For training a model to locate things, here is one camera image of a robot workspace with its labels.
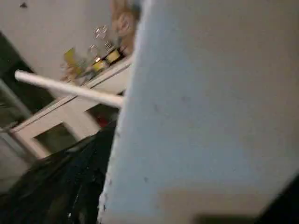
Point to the yellow green card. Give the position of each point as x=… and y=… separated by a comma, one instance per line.
x=71, y=57

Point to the white cabinet with glass doors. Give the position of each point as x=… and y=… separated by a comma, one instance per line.
x=58, y=116

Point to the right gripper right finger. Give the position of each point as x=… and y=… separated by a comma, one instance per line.
x=285, y=207

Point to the black mat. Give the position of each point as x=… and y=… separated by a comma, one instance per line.
x=46, y=186

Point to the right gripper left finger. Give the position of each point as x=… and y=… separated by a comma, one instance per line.
x=86, y=205

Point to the white plastic table leg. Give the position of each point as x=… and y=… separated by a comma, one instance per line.
x=70, y=91

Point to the small floral plush figure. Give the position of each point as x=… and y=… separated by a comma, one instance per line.
x=67, y=73

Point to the pink plush toy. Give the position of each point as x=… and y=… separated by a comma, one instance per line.
x=123, y=23

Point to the crystal trophy black base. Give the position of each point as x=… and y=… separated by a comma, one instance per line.
x=113, y=56
x=99, y=65

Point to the white plastic table top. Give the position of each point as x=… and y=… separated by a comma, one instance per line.
x=198, y=105

